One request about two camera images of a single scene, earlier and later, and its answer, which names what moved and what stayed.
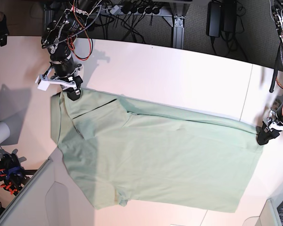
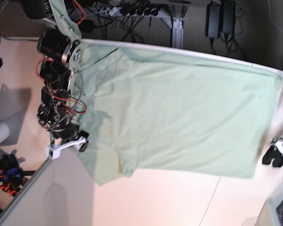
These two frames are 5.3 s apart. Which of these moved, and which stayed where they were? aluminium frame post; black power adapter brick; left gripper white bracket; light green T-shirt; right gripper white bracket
Moved: light green T-shirt; right gripper white bracket; left gripper white bracket
Stayed: aluminium frame post; black power adapter brick
